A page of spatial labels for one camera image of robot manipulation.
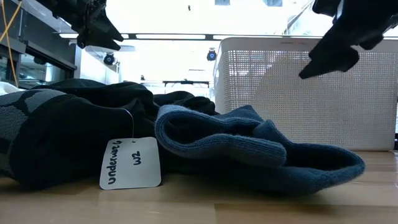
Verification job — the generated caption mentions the blue knit sock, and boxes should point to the blue knit sock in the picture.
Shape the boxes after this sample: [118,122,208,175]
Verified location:
[154,104,366,195]

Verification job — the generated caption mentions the white paper tag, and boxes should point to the white paper tag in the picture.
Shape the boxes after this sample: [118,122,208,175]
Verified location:
[99,107,162,190]

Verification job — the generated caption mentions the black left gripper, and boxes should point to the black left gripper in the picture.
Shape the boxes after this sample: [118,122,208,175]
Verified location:
[46,0,125,52]

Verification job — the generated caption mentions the white perforated laundry basket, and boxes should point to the white perforated laundry basket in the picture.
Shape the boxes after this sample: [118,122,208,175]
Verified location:
[213,37,398,152]

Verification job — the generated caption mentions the white cloth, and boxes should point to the white cloth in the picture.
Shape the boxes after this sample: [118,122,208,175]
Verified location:
[0,81,20,96]

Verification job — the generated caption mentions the grey desk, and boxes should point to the grey desk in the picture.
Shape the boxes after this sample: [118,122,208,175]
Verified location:
[0,0,78,90]

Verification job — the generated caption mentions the dark grey Puma underwear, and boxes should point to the dark grey Puma underwear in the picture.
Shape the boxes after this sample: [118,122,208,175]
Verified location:
[0,88,162,189]

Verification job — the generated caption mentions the round black blue-lens camera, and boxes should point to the round black blue-lens camera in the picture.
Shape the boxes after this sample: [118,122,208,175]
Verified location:
[103,52,116,66]
[206,47,218,62]

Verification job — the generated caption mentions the distant black table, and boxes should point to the distant black table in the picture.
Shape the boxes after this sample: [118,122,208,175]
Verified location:
[162,79,211,88]

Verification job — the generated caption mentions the black Puma underwear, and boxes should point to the black Puma underwear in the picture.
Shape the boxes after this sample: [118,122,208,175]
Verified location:
[32,78,159,106]
[154,90,220,116]

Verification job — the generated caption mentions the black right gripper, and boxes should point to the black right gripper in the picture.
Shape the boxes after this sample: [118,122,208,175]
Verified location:
[298,0,398,80]

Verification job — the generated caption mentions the yellow cable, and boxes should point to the yellow cable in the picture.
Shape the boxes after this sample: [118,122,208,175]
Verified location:
[0,1,23,88]

